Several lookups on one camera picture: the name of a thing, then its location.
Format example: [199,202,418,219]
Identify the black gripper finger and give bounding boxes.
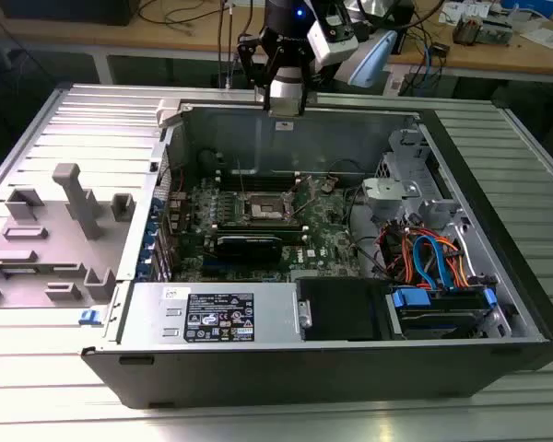
[298,45,317,116]
[237,28,283,111]

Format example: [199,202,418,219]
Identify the thin metal locking lever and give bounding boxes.
[235,158,248,199]
[288,174,313,195]

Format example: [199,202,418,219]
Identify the metal socket cover frame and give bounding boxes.
[285,176,323,216]

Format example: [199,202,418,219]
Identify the black RAM slot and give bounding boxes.
[219,179,301,191]
[218,170,301,181]

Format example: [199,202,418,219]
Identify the CPU socket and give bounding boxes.
[242,191,297,226]

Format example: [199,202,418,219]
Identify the white QR code paper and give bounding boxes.
[385,68,405,96]

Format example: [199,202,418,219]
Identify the grey corner block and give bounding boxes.
[156,98,186,128]

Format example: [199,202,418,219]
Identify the tall black device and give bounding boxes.
[386,0,417,56]

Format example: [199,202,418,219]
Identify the green motherboard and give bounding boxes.
[165,172,365,283]

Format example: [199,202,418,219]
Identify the silver drive cage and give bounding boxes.
[362,128,463,231]

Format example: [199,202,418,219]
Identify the copper coil transformer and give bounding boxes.
[452,12,484,46]

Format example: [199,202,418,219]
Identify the white printed box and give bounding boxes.
[439,0,492,26]

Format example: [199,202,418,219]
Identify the wooden desk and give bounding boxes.
[0,0,553,87]

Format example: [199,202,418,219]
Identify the large black box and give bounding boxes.
[0,0,142,27]

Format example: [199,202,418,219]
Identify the black graphics card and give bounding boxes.
[214,234,286,266]

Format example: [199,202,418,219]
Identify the grey electronic device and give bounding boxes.
[481,12,520,48]

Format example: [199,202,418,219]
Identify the blue cardboard box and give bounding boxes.
[501,0,553,20]

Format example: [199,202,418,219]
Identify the white paper sheets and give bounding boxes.
[519,24,553,51]

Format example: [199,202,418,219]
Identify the silver power supply unit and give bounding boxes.
[117,280,305,345]

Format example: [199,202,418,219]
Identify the black label sticker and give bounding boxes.
[186,292,256,344]

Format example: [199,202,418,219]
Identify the hard disk blue carrier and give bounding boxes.
[385,285,501,341]

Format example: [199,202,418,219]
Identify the grey plastic parts rack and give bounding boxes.
[0,162,137,310]

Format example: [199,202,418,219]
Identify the black open PC case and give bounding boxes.
[80,99,553,411]

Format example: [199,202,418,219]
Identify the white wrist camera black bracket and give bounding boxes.
[306,8,359,68]

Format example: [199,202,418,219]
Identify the thin red wire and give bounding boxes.
[168,165,187,194]

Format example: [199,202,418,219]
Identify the orange wire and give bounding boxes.
[443,238,474,289]
[377,223,428,282]

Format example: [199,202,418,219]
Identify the blue flat wire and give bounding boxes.
[413,233,457,291]

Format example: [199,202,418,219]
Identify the silver metal handle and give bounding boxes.
[297,298,314,329]

